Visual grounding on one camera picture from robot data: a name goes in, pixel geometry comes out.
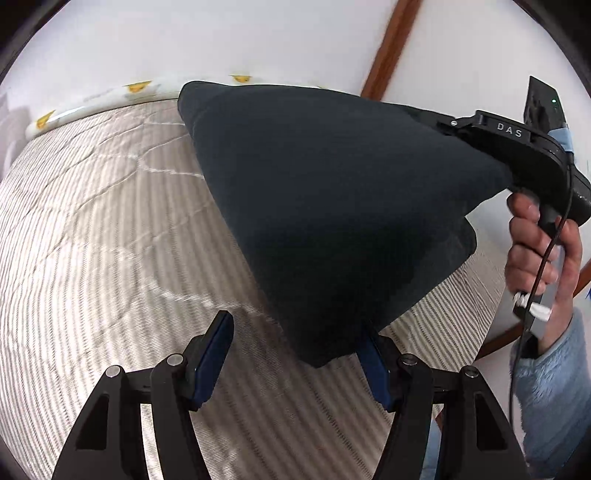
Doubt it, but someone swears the duck print white sheet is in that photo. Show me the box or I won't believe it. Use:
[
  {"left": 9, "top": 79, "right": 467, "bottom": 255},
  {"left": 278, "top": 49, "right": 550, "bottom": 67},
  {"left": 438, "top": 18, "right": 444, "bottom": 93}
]
[{"left": 25, "top": 74, "right": 329, "bottom": 140}]

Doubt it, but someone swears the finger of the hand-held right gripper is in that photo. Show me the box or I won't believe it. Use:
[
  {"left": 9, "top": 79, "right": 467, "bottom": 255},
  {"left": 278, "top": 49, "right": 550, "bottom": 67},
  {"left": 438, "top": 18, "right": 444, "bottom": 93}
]
[{"left": 418, "top": 108, "right": 485, "bottom": 138}]

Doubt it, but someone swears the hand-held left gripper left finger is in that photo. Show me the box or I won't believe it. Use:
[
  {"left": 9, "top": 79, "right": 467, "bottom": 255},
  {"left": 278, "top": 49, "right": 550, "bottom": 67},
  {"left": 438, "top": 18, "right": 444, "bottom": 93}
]
[{"left": 52, "top": 310, "right": 235, "bottom": 480}]

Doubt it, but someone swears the black t-shirt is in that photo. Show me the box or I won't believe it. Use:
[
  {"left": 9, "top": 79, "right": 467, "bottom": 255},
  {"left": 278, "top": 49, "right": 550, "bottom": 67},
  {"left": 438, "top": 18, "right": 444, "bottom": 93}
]
[{"left": 178, "top": 80, "right": 516, "bottom": 369}]

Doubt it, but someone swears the person's right hand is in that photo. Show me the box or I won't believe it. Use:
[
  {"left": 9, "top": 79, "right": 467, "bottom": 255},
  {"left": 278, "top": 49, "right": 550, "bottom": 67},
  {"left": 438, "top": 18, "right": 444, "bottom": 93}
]
[{"left": 505, "top": 191, "right": 583, "bottom": 357}]

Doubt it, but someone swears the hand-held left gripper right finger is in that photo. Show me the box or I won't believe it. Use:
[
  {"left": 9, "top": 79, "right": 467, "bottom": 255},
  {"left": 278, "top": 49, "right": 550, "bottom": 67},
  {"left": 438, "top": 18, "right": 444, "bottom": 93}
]
[{"left": 358, "top": 330, "right": 533, "bottom": 480}]

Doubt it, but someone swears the brown wooden door frame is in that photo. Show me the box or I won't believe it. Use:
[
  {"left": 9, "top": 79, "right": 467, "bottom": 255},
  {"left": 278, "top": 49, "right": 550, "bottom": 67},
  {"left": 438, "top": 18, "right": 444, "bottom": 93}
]
[{"left": 360, "top": 0, "right": 424, "bottom": 100}]

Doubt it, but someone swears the black cable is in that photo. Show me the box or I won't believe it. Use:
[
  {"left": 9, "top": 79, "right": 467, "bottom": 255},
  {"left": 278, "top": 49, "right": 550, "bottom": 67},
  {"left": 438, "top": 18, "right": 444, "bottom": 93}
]
[{"left": 508, "top": 152, "right": 578, "bottom": 418}]

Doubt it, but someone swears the striped quilted mattress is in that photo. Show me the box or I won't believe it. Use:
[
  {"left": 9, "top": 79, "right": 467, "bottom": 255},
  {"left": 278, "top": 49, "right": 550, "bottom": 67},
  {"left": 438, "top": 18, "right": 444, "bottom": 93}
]
[{"left": 0, "top": 104, "right": 509, "bottom": 480}]

